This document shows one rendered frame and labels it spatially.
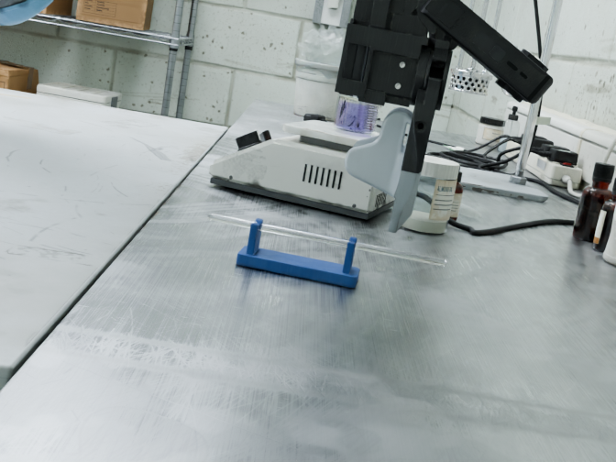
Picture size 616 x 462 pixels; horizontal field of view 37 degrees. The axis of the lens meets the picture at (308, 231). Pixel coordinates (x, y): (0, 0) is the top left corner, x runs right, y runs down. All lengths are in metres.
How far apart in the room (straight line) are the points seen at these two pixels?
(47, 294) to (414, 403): 0.25
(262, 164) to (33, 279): 0.45
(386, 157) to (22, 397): 0.35
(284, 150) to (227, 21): 2.50
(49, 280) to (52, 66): 3.01
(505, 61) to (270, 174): 0.41
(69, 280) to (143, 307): 0.07
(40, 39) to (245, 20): 0.77
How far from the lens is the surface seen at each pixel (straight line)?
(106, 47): 3.59
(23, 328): 0.56
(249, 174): 1.05
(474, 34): 0.71
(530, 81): 0.71
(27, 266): 0.68
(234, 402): 0.49
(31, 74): 3.46
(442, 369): 0.60
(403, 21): 0.71
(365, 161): 0.70
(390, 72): 0.70
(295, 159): 1.03
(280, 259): 0.75
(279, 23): 3.50
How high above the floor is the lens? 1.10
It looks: 12 degrees down
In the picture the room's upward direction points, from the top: 10 degrees clockwise
